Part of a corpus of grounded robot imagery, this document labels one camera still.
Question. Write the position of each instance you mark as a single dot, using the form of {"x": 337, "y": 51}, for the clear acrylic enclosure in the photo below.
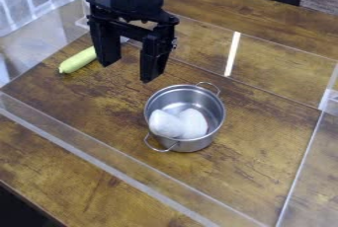
{"x": 77, "y": 153}

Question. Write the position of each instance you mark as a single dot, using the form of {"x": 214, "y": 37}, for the green handled spoon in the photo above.
{"x": 78, "y": 61}

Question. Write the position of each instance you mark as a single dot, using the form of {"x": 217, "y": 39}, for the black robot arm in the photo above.
{"x": 139, "y": 20}

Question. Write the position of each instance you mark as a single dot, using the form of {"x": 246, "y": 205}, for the white plush mushroom toy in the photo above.
{"x": 187, "y": 125}

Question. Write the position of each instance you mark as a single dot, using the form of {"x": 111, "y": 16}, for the silver metal pot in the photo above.
{"x": 174, "y": 99}

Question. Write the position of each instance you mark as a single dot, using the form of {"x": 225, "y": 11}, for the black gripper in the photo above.
{"x": 110, "y": 15}

